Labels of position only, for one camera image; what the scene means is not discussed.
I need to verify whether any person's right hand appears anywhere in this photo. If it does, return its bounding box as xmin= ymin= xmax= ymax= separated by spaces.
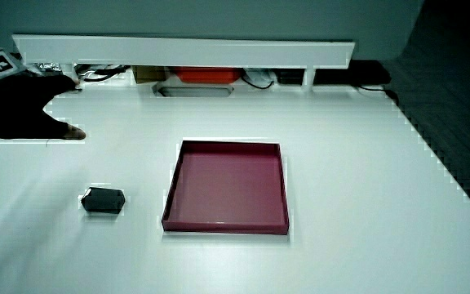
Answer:
xmin=0 ymin=47 xmax=87 ymax=141

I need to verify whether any black charger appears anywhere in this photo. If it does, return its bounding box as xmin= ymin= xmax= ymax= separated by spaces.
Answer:
xmin=80 ymin=186 xmax=126 ymax=215

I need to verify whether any white desk shelf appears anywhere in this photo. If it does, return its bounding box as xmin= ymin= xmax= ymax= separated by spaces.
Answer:
xmin=11 ymin=33 xmax=356 ymax=87

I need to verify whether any white desk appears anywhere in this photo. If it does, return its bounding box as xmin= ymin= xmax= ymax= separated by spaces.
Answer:
xmin=0 ymin=76 xmax=470 ymax=294

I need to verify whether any crumpled silver foil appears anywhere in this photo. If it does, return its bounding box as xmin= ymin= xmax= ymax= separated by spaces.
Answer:
xmin=33 ymin=62 xmax=64 ymax=74

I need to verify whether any brown cardboard box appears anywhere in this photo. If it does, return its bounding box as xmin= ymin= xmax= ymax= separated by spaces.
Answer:
xmin=131 ymin=65 xmax=167 ymax=85

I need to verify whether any orange box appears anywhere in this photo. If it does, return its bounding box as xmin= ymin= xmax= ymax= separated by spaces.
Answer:
xmin=172 ymin=67 xmax=243 ymax=85

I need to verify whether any dark red tray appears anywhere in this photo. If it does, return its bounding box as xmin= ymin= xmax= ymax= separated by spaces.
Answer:
xmin=161 ymin=140 xmax=290 ymax=236

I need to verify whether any white plastic item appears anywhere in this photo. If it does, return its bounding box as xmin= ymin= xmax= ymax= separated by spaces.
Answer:
xmin=243 ymin=68 xmax=276 ymax=83

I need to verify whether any black device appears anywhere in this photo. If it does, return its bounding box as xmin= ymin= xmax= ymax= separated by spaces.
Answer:
xmin=314 ymin=60 xmax=392 ymax=87

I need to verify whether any black cable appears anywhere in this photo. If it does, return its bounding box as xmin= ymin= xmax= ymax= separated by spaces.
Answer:
xmin=241 ymin=75 xmax=276 ymax=90

